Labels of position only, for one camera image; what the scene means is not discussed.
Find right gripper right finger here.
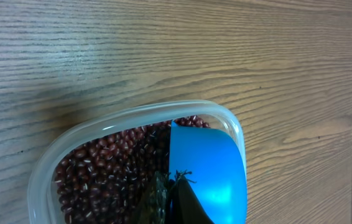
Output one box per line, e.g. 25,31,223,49
166,170,214,224

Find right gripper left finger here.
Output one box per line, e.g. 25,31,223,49
127,172,169,224

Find blue plastic measuring scoop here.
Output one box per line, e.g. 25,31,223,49
169,123,248,224

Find red adzuki beans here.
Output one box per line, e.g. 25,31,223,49
54,116,209,224

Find clear plastic food container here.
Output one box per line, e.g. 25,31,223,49
27,100,244,224

